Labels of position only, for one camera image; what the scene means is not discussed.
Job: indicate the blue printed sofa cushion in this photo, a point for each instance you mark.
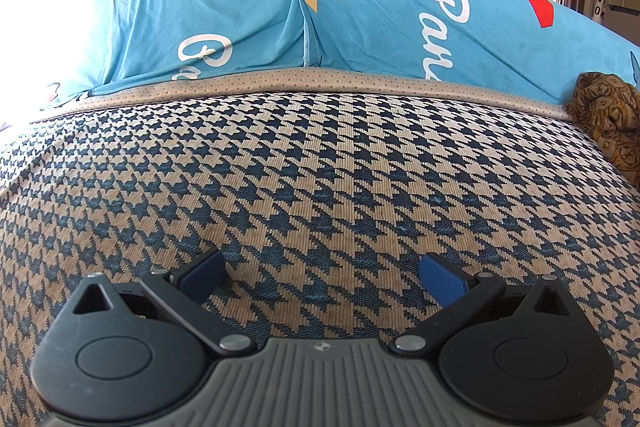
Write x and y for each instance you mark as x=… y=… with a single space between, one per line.
x=390 y=27
x=200 y=12

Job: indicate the white printed hanging towel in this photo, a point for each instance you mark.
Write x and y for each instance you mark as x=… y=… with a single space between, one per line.
x=600 y=7

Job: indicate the houndstooth sofa seat cover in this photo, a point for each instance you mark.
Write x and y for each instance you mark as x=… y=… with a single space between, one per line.
x=320 y=167

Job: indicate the brown patterned fuzzy blanket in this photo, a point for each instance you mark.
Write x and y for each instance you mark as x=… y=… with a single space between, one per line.
x=610 y=117

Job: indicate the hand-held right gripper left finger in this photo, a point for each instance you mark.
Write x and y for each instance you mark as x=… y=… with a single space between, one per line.
x=202 y=277

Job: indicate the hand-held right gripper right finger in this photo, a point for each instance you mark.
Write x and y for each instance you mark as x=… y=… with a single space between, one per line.
x=445 y=279

